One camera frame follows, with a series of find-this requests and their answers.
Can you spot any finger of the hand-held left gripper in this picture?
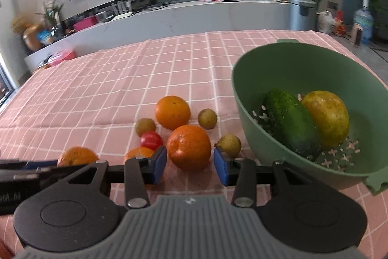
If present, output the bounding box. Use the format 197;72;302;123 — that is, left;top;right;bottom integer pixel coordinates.
0;158;60;176

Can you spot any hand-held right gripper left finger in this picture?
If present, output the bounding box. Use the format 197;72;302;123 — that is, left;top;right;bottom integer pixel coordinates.
59;146;168;209

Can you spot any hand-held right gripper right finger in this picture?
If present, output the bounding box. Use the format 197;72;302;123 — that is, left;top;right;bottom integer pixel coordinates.
214;148;322;207

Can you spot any small brown round fruit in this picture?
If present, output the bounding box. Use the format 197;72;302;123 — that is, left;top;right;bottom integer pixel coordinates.
198;109;218;129
216;134;242;158
135;118;156;137

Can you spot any red tomato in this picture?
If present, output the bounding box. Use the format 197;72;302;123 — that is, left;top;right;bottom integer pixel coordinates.
140;132;163;152

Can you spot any large orange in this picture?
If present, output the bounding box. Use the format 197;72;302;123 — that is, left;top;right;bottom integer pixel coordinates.
167;125;212;172
155;96;191;130

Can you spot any green strainer bowl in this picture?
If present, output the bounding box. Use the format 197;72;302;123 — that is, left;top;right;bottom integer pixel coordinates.
231;39;388;195

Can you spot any small orange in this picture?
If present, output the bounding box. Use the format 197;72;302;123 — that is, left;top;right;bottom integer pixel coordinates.
124;147;156;164
57;147;99;168

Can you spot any green cucumber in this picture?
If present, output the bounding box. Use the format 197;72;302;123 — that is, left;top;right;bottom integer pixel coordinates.
262;89;322;158

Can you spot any pink checked tablecloth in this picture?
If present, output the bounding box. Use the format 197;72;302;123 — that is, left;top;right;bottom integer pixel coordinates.
0;30;388;259

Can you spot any pink round container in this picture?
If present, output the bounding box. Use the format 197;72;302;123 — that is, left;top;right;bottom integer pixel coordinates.
48;50;76;67

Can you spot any orange vase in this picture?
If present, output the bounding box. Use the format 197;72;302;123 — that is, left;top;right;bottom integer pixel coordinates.
24;24;43;51

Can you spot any blue packet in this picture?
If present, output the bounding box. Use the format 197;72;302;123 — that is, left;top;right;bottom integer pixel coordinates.
38;30;55;45

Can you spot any pink box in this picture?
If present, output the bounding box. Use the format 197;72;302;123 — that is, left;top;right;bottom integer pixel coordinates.
73;17;97;32

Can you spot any grey stone media console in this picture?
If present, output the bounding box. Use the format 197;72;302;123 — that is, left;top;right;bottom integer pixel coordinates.
24;0;291;71

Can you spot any small potted plant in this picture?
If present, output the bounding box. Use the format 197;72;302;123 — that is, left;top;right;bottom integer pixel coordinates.
36;0;65;27

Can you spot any white router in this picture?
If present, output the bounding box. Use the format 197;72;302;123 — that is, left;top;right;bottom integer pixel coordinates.
111;0;134;20

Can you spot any grey pedal trash can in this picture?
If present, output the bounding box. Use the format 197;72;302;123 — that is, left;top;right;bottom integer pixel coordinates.
288;0;317;33

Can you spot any white plastic bag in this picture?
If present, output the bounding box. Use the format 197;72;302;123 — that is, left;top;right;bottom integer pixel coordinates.
316;11;335;35

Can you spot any red bag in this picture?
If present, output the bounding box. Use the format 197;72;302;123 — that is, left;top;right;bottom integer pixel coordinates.
333;12;348;36

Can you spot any pink plastic stool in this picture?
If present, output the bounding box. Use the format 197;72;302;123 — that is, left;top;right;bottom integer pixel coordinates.
350;24;364;46

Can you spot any blue water jug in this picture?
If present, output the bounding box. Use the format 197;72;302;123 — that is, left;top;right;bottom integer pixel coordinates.
352;0;374;45

